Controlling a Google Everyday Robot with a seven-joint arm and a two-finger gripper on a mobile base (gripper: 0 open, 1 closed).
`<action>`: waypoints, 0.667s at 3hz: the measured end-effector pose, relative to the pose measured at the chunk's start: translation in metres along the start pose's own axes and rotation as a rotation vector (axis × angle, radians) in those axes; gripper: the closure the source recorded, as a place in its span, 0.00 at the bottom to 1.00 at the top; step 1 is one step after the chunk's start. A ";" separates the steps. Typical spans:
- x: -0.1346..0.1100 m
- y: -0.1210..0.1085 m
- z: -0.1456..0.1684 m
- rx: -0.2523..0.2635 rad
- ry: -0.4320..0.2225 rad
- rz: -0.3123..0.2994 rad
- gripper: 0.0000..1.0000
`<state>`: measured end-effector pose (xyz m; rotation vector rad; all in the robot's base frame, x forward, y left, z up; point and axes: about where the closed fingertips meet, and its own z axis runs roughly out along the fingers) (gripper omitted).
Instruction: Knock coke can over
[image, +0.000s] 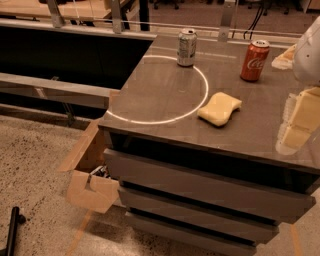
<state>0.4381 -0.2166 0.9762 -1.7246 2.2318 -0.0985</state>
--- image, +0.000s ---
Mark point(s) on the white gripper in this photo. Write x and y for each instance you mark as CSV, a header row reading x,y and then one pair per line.
x,y
308,56

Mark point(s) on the red coke can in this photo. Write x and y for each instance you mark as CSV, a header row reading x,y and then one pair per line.
x,y
255,58

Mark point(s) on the silver soda can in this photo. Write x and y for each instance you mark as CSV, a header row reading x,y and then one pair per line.
x,y
186,49

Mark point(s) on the yellow sponge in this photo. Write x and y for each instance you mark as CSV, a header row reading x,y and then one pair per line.
x,y
219,109

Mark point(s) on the grey top drawer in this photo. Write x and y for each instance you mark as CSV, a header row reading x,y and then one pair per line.
x,y
263,201

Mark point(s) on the grey drawer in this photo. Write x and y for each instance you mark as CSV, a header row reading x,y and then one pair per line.
x,y
187,236
263,201
206,221

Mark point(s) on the grey middle drawer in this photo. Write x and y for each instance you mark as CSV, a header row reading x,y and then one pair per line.
x,y
206,221

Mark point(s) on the grey bottom drawer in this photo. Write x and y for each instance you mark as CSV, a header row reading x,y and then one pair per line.
x,y
187,236

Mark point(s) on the open cardboard box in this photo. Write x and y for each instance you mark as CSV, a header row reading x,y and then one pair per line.
x,y
90,186

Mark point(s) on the black pole on floor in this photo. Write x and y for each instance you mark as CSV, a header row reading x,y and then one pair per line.
x,y
15,219

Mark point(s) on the metal railing frame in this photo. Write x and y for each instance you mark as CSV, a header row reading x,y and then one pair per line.
x,y
204,18

